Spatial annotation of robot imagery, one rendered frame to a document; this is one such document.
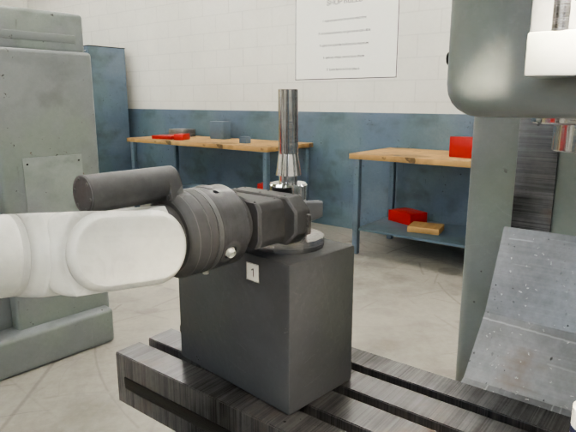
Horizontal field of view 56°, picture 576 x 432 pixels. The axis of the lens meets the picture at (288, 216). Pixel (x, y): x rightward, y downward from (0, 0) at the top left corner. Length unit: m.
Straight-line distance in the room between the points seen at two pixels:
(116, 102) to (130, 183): 7.27
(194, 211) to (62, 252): 0.14
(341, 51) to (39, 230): 5.27
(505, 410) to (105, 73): 7.27
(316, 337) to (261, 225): 0.17
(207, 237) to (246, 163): 5.92
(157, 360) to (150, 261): 0.37
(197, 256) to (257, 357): 0.20
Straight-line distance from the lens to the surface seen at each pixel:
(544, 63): 0.42
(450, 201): 5.13
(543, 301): 0.92
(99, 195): 0.49
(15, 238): 0.45
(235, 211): 0.55
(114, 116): 7.75
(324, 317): 0.66
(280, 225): 0.59
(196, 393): 0.74
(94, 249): 0.44
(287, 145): 0.64
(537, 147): 0.93
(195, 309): 0.76
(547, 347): 0.90
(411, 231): 4.63
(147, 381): 0.82
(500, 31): 0.47
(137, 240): 0.46
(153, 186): 0.52
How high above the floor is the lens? 1.32
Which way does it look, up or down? 12 degrees down
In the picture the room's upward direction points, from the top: straight up
